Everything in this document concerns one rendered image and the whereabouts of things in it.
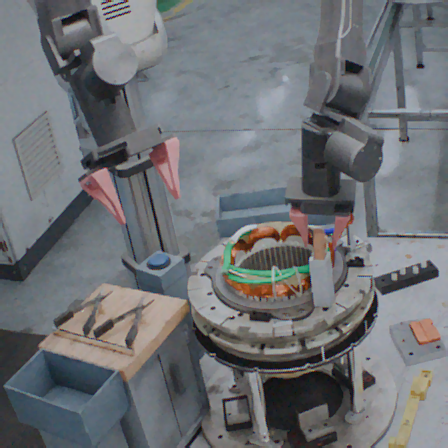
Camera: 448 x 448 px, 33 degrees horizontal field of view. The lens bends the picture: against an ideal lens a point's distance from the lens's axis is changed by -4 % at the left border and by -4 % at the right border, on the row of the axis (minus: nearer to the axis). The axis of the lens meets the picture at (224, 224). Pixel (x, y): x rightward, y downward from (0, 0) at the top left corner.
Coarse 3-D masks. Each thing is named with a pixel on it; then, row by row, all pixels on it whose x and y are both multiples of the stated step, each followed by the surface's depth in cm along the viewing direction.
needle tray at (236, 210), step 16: (240, 192) 165; (256, 192) 165; (272, 192) 165; (224, 208) 167; (240, 208) 167; (256, 208) 166; (272, 208) 165; (288, 208) 164; (224, 224) 157; (240, 224) 157; (256, 224) 157; (320, 224) 157
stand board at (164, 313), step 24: (120, 288) 141; (120, 312) 134; (144, 312) 133; (168, 312) 132; (48, 336) 131; (120, 336) 128; (144, 336) 127; (96, 360) 123; (120, 360) 122; (144, 360) 124
